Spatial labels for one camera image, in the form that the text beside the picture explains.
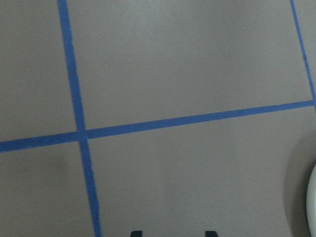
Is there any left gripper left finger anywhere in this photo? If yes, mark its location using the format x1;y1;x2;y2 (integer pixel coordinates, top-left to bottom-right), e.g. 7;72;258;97
130;231;142;237

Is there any cream white plate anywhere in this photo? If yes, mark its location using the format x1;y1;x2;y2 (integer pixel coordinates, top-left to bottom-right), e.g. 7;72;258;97
306;165;316;237

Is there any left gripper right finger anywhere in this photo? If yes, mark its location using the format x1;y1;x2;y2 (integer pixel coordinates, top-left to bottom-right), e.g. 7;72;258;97
205;231;218;237

